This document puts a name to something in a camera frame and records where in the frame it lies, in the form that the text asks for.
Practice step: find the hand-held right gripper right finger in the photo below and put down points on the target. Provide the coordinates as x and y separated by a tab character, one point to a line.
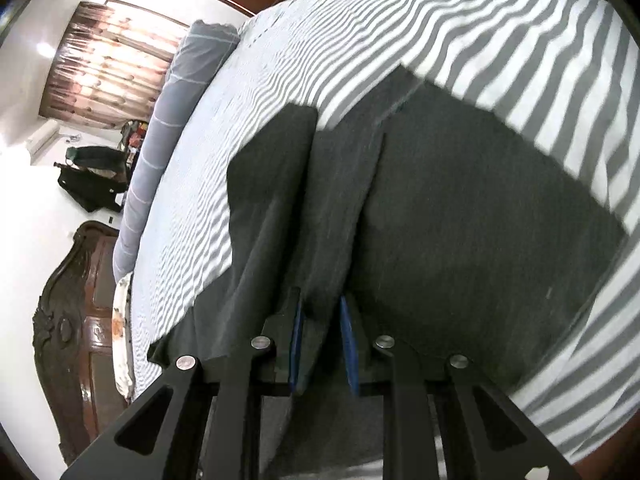
350	346

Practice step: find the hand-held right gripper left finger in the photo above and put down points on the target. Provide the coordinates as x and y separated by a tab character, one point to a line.
298	341

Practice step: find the black denim pants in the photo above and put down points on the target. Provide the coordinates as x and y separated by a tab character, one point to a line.
475	210

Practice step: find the floral pillow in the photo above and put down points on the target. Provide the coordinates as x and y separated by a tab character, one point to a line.
121	340

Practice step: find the carved wooden headboard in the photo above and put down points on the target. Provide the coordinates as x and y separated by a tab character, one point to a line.
65	335

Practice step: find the grey rolled duvet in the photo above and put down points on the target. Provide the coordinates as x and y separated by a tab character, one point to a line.
150	150

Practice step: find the black hanging jacket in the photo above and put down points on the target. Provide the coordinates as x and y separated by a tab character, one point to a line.
90	187

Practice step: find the cluttered side table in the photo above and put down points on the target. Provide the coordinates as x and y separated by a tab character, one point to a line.
134	140

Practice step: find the dark green hanging jacket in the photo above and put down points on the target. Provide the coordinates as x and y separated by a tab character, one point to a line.
97	156

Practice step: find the grey white striped bedsheet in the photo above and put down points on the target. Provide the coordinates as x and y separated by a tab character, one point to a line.
350	35

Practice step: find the pink patterned window curtain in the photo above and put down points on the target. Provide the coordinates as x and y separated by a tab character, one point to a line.
110	70

